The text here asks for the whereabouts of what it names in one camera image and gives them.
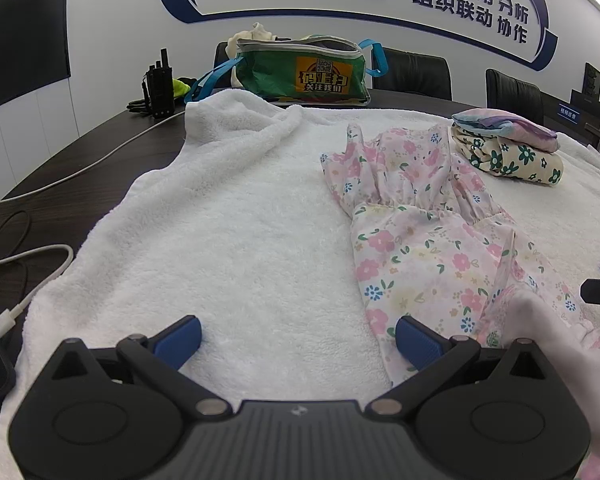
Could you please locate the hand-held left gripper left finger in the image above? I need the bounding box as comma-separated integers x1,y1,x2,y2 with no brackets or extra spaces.
51,315,233,418

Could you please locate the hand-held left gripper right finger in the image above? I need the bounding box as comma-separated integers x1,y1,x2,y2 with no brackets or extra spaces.
370,315,549,418

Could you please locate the pink floral dress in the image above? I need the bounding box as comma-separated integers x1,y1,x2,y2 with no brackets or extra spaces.
321,124,600,480

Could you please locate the white fluffy blanket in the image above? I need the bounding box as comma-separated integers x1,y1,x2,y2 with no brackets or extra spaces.
0,87,600,480

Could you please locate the cream floral folded garment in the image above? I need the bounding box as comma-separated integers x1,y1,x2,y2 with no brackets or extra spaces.
449,125,565,187

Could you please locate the blue desk nameplate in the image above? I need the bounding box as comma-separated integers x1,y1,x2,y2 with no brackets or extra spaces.
559,89,600,127

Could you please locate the pastel tie-dye folded garment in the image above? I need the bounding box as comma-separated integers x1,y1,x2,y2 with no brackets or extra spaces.
451,108,561,152

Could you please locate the black office chair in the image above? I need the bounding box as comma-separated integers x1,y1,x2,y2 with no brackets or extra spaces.
213,42,242,87
484,68,545,127
371,47,453,101

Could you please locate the yellow-green cloth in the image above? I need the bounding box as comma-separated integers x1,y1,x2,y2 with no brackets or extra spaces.
172,77,198,103

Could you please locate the black walkie-talkie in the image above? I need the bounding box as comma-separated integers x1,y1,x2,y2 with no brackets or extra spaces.
140,62,156,112
152,48,176,120

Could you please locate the cream cloth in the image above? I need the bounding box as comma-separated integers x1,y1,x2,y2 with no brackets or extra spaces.
225,23,277,87

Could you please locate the white cable with plug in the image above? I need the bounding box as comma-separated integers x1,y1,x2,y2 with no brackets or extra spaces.
0,244,76,337

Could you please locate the black cable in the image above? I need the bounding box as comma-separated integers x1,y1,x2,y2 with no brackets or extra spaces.
0,210,33,312

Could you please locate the green bag with blue straps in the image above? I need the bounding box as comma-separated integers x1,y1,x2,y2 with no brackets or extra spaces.
184,37,388,108

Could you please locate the dark wall screen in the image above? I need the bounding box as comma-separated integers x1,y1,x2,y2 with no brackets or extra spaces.
0,0,72,117

